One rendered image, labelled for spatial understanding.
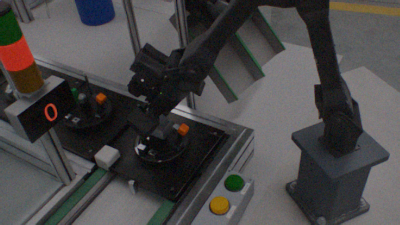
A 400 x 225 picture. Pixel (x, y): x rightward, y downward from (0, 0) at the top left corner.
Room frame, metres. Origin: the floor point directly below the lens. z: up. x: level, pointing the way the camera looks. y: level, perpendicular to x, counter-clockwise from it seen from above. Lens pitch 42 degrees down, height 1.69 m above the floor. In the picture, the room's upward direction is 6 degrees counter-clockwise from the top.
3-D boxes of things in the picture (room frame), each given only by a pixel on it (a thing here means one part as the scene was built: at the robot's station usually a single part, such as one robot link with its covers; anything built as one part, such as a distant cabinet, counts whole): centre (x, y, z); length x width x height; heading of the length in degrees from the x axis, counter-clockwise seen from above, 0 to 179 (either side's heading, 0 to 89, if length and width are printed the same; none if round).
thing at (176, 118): (0.69, 0.11, 0.96); 0.24 x 0.24 x 0.02; 55
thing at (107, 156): (0.66, 0.24, 0.97); 0.05 x 0.05 x 0.04; 55
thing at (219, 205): (0.50, -0.02, 0.96); 0.04 x 0.04 x 0.02
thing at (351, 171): (0.56, -0.29, 0.96); 0.15 x 0.15 x 0.20; 19
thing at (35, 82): (0.60, 0.31, 1.28); 0.05 x 0.05 x 0.05
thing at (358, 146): (0.56, -0.29, 1.09); 0.07 x 0.07 x 0.06; 19
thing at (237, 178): (0.55, -0.06, 0.96); 0.04 x 0.04 x 0.02
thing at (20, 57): (0.60, 0.31, 1.33); 0.05 x 0.05 x 0.05
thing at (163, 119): (0.69, 0.12, 1.06); 0.08 x 0.04 x 0.07; 56
